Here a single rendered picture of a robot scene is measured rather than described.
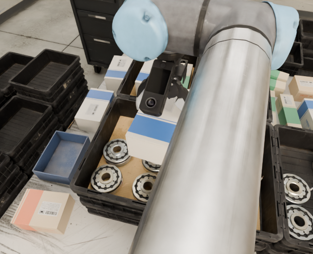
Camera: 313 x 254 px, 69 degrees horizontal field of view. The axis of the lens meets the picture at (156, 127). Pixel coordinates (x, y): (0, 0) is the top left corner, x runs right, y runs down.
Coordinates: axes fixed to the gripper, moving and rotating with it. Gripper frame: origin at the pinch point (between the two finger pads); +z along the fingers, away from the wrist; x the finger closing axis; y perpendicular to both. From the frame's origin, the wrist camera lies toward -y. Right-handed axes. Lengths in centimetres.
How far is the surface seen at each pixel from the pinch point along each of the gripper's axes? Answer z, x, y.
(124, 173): 27.7, 11.7, -5.6
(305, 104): 32, -53, 57
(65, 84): 59, 87, 56
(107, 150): 24.8, 20.2, -0.7
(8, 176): 73, 86, -9
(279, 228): 17.8, -36.2, -11.4
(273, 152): 17.6, -34.1, 12.5
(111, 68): 31, 45, 50
